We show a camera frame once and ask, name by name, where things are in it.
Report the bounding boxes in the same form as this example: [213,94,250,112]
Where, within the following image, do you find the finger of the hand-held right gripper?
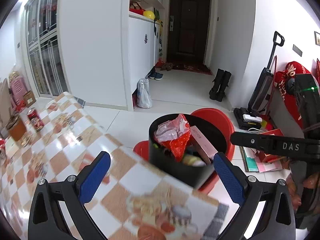
[229,131,278,155]

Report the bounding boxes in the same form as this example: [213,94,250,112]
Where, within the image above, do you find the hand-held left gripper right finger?
[214,152,296,240]

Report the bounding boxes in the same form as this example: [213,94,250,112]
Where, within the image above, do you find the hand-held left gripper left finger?
[27,151,111,240]

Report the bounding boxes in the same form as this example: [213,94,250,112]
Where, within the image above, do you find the long pink box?
[189,125,218,164]

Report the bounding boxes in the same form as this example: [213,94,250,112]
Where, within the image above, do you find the black round bin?
[148,114,227,188]

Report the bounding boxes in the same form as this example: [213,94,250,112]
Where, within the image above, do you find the red snack bag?
[160,114,192,162]

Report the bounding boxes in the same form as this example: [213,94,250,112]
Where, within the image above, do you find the pink plastic bag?
[154,120,189,143]

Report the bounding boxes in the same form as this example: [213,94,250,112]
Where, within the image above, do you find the person's right hand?
[287,174,320,212]

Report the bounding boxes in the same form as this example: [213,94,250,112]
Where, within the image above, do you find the black vacuum dock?
[234,107,263,130]

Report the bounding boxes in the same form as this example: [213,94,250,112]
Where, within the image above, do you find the pile of paper folders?
[240,146,292,173]

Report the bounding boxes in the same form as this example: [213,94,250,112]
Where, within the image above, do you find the large red printed bag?
[274,61,317,130]

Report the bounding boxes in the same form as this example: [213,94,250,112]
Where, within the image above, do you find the checkered floral tablecloth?
[0,91,229,240]

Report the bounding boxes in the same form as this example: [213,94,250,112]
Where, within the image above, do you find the upright vacuum cleaner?
[247,31,285,113]

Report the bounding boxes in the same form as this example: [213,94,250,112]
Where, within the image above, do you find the black boot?
[216,71,232,102]
[209,69,225,100]

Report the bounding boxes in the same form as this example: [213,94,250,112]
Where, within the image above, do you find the red cartoon face can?
[27,109,43,132]

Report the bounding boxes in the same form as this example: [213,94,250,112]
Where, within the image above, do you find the red patterned door mat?
[172,64,213,75]

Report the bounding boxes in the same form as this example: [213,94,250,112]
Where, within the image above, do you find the brown sleeved cup with straw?
[5,116,29,147]

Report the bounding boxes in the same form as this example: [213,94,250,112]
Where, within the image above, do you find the white plastic floor bag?
[136,78,153,109]

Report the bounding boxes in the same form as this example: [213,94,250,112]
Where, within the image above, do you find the small cardboard box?
[23,90,36,105]

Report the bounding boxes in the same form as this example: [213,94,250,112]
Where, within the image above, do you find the pink plastic stool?
[9,71,28,105]

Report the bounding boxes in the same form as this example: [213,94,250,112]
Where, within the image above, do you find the dark brown entrance door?
[166,0,213,67]

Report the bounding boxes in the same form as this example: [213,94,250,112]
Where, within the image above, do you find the white hallway cabinet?
[121,0,165,112]

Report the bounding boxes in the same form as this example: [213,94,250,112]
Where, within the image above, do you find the sliding glass door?
[24,0,69,98]

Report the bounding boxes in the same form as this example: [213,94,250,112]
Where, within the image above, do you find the hanging yellow black ornaments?
[153,9,164,38]

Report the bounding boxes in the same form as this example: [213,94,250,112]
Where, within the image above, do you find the red shelf ornament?
[129,4,145,14]

